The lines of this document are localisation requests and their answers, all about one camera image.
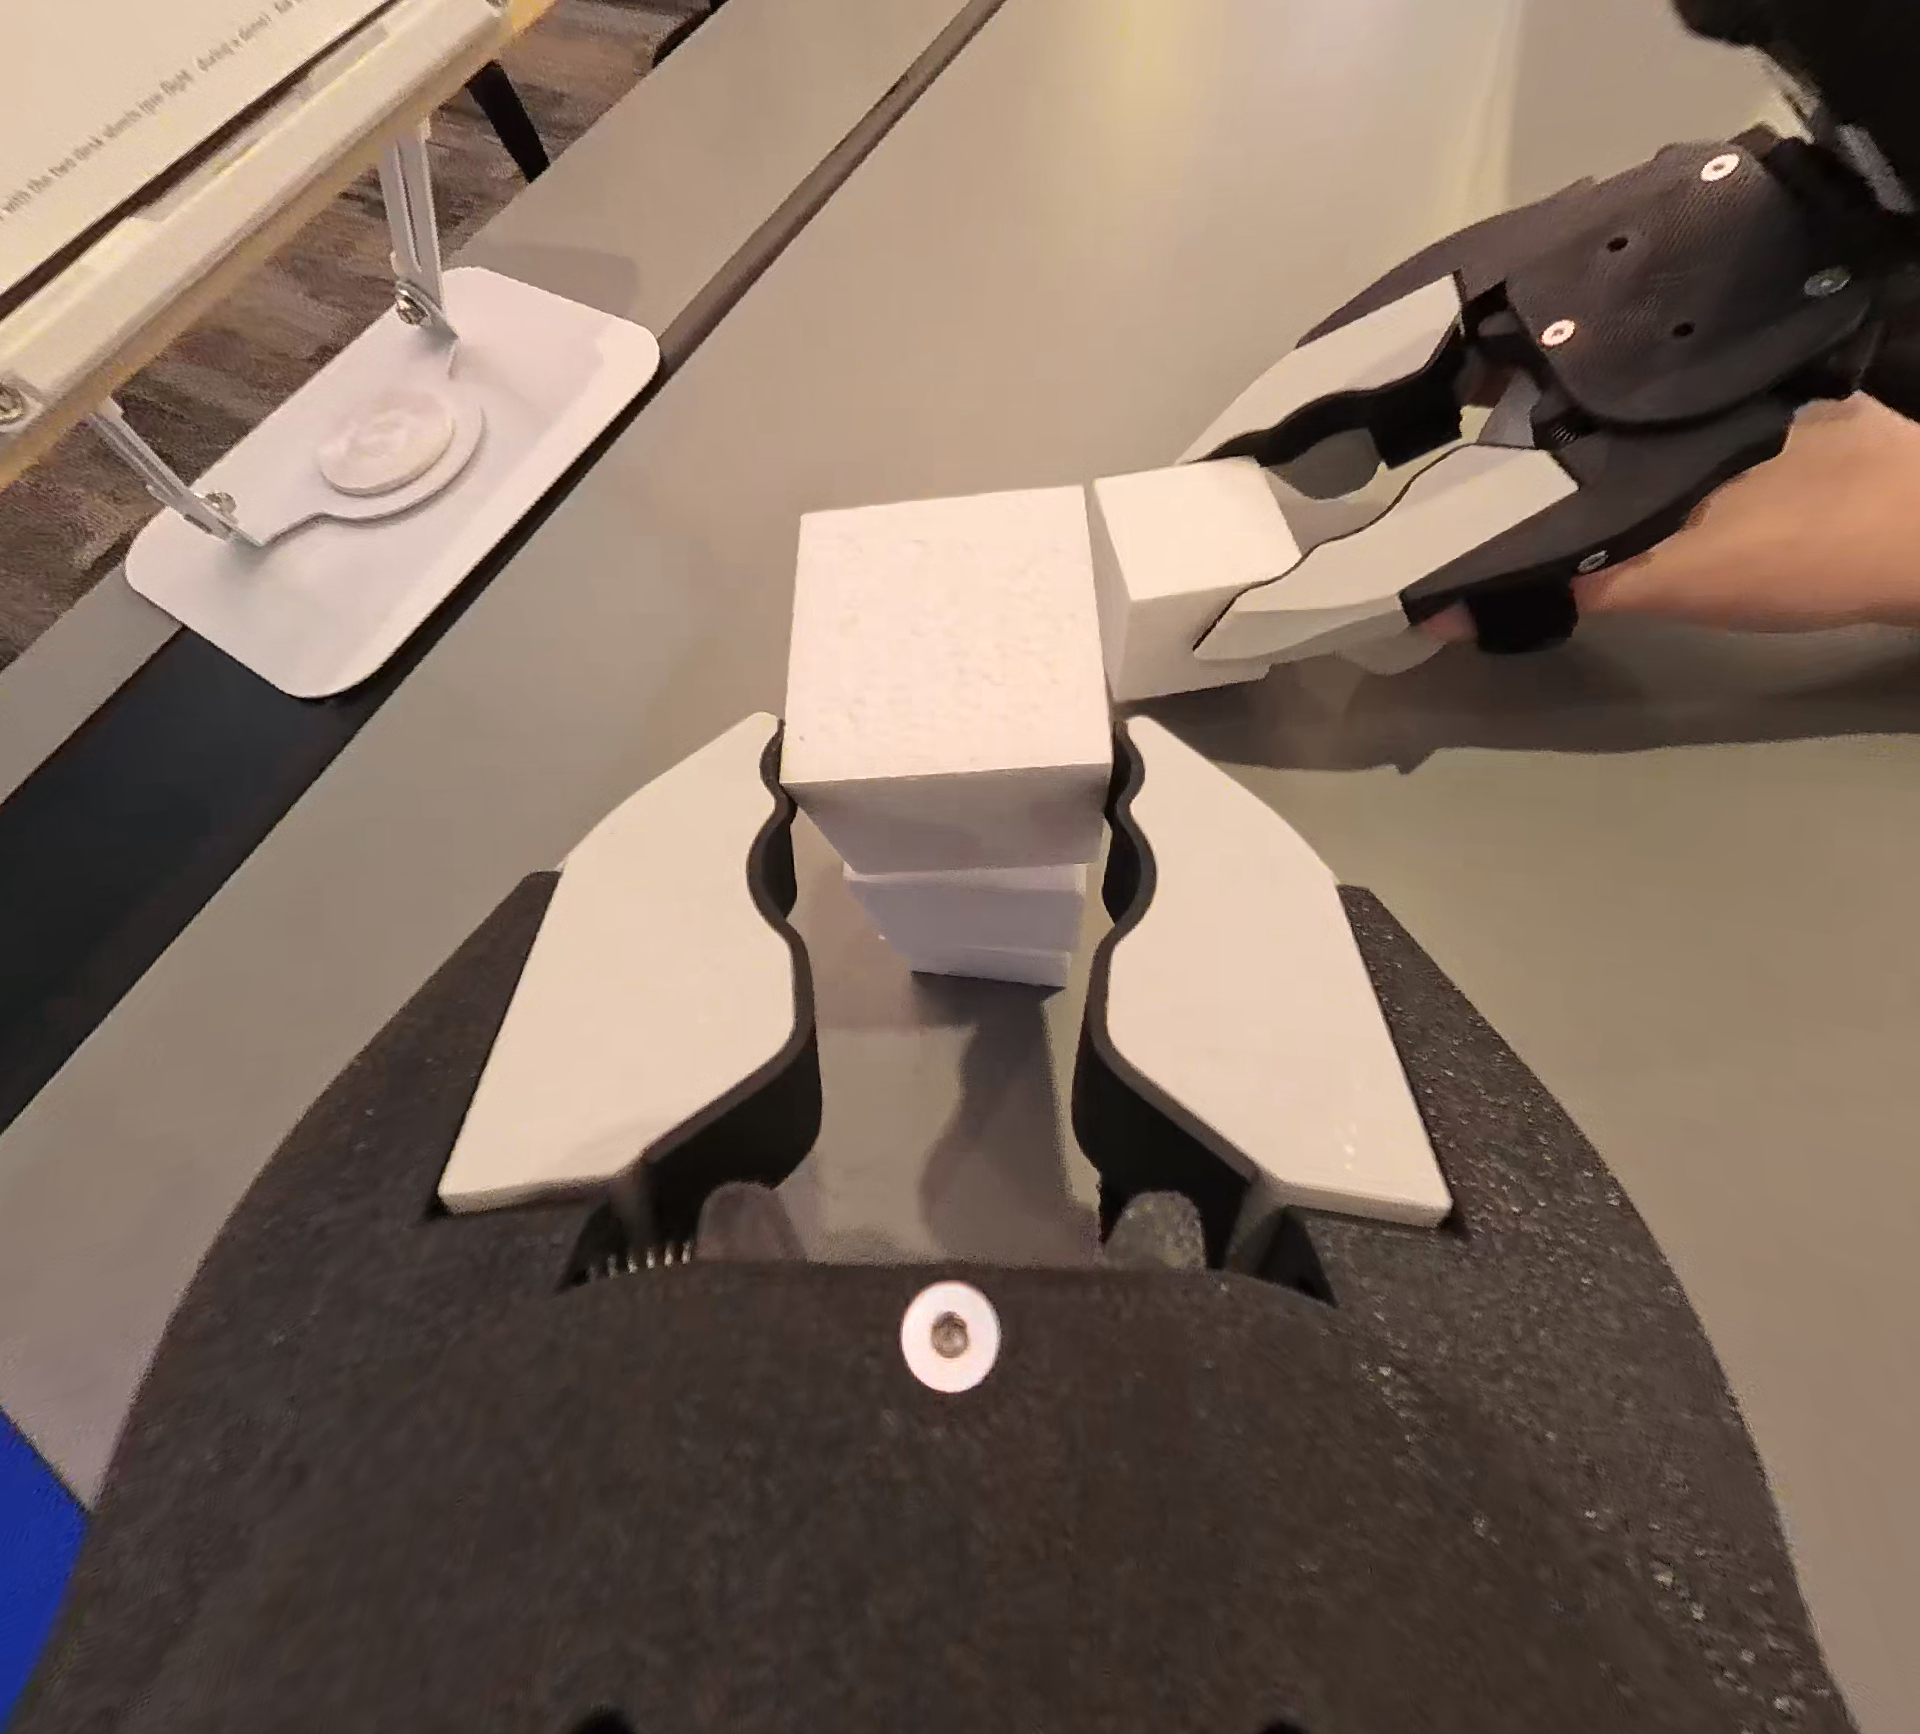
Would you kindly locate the printed instruction sheet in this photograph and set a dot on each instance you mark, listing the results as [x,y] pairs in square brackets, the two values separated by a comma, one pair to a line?
[180,10]

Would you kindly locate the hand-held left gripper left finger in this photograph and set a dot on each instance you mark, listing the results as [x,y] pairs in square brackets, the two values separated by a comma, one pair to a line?
[631,1015]

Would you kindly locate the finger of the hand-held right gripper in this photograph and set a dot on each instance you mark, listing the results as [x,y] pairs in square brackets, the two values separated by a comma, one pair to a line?
[1351,362]
[1396,549]

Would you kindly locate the blue plastic bin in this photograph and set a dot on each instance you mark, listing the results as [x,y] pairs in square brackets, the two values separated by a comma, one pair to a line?
[31,1539]

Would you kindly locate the person's right hand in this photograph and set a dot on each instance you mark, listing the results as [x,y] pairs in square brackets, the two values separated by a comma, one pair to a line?
[1769,549]

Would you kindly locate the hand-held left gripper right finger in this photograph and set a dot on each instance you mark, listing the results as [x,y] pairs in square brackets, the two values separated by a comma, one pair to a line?
[1259,1015]

